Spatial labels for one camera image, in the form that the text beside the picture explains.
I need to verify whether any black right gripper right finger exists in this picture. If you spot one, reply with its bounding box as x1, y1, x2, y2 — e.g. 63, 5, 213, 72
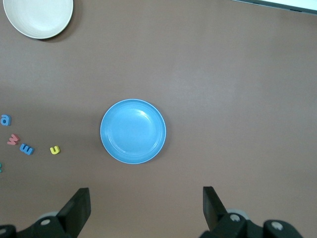
199, 186, 304, 238

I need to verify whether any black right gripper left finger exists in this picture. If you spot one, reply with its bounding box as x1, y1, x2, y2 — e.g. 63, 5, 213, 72
0, 187, 91, 238

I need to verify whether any blue foam lowercase m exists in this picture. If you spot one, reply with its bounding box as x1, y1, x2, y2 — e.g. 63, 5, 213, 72
19, 143, 35, 156

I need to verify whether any red foam letter w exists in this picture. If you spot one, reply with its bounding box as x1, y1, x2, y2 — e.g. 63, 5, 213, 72
6, 133, 20, 146

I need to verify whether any blue plate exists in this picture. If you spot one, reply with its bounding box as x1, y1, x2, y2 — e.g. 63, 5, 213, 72
100, 99, 167, 165

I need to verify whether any beige plate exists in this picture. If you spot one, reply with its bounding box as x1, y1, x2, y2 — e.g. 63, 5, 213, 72
2, 0, 74, 40

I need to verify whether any white table edge rail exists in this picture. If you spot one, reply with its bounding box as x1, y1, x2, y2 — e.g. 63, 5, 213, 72
231, 0, 317, 13

